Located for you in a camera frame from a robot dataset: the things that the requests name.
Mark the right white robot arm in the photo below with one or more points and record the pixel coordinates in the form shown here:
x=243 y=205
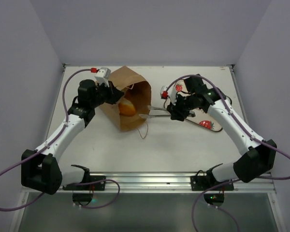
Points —
x=257 y=154

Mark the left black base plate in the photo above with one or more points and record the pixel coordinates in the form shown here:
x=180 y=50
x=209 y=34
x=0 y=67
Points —
x=98 y=186

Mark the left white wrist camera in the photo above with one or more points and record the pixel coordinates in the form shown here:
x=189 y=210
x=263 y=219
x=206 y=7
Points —
x=102 y=76

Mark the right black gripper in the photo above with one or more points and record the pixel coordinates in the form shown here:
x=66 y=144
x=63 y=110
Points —
x=178 y=111

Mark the round orange fake bread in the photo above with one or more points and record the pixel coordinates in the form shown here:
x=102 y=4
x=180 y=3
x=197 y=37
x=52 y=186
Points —
x=126 y=108

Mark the metal tongs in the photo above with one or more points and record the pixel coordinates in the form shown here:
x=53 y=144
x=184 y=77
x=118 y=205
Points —
x=155 y=112

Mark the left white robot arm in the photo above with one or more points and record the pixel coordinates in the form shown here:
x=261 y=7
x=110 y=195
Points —
x=40 y=169

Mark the brown paper bag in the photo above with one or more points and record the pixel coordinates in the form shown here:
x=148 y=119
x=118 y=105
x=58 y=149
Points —
x=137 y=90

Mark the strawberry print tray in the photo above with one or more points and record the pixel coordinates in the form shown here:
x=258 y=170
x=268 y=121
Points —
x=197 y=116

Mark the aluminium front rail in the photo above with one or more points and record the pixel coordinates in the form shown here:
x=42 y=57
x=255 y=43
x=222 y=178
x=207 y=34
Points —
x=168 y=182

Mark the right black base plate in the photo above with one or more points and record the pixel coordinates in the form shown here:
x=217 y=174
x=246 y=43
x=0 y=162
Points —
x=201 y=181

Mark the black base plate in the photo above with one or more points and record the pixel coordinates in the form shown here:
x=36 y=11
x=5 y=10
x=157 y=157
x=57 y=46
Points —
x=98 y=186
x=201 y=181

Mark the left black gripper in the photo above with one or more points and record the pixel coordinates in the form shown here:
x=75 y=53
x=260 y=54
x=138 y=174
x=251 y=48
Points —
x=114 y=94

